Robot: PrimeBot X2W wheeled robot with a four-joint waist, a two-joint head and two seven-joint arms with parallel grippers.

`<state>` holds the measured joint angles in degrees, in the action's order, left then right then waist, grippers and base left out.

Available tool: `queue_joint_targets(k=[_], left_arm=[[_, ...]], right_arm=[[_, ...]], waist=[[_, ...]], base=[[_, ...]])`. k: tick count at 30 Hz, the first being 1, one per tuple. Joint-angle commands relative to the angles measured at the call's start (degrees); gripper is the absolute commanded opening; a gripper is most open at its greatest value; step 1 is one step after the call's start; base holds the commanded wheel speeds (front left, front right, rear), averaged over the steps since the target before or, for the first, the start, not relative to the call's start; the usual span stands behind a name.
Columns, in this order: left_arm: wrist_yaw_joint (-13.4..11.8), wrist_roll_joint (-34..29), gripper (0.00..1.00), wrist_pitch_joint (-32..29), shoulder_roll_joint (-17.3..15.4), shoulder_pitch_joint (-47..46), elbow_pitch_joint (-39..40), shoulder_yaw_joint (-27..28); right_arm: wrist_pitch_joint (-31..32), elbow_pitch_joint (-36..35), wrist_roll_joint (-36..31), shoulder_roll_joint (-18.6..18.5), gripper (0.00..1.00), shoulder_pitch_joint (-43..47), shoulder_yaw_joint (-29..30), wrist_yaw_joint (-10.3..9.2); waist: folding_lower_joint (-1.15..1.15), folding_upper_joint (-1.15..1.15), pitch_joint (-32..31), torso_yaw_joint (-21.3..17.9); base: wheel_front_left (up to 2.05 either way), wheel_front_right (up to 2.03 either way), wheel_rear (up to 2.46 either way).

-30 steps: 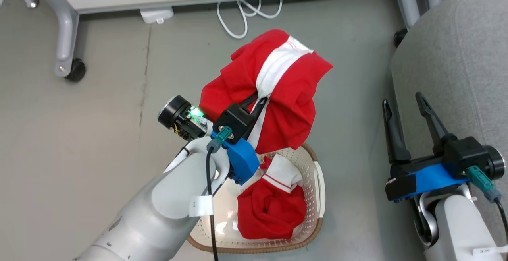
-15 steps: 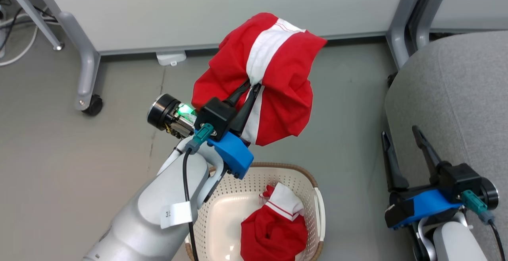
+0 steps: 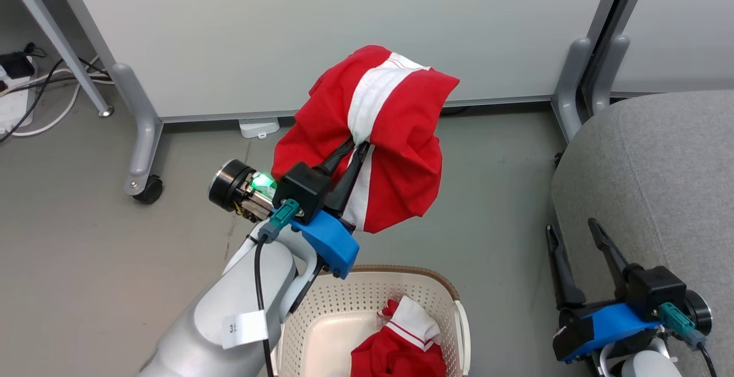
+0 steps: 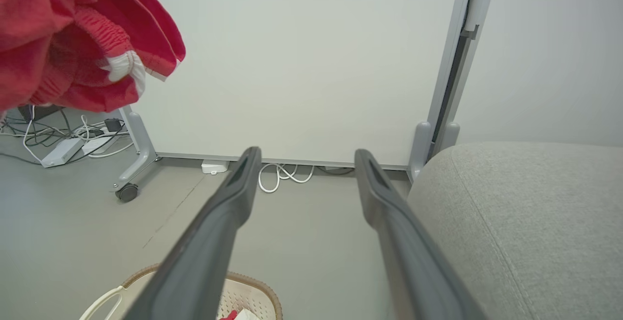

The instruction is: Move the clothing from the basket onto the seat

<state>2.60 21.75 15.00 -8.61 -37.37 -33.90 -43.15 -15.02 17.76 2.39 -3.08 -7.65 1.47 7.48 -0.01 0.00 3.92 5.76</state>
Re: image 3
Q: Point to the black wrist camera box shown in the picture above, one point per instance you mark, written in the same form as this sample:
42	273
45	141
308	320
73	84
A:
659	291
304	187

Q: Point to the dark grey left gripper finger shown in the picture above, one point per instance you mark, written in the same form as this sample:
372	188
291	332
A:
338	154
350	179

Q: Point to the grey fabric sofa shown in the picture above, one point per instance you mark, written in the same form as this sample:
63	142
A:
659	182

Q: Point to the black power adapter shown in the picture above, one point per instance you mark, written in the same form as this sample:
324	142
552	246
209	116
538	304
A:
16	64

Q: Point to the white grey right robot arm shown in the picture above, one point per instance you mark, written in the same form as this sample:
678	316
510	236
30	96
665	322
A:
645	365

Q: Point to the wide white partition panel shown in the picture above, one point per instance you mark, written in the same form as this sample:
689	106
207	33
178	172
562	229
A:
258	27

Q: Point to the grey partition leg with caster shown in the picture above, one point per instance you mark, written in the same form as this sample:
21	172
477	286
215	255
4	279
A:
143	124

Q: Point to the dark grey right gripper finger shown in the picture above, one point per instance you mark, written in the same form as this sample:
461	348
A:
563	273
612	256

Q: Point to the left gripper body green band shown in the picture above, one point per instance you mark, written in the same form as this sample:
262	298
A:
232	185

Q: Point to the narrow white partition panel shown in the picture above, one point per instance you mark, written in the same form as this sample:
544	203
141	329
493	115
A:
682	21

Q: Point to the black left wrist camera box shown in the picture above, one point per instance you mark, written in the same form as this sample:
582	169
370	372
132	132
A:
304	187

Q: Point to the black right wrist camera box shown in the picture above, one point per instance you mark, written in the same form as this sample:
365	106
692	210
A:
659	291

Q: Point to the small black caster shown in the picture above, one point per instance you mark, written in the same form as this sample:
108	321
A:
558	159

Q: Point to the blue left camera mount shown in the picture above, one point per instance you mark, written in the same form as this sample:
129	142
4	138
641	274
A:
330	242

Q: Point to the black caster wheel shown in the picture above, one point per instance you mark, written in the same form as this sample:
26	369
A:
150	189

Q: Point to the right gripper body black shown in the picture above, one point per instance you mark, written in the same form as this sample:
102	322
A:
699	313

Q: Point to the cream perforated laundry basket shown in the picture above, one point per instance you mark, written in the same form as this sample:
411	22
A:
338	319

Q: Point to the white power strip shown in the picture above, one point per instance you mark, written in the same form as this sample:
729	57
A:
14	104

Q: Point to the red white striped garment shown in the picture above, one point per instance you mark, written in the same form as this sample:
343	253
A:
401	348

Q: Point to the grey metal table leg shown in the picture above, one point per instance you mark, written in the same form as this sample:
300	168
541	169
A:
57	38

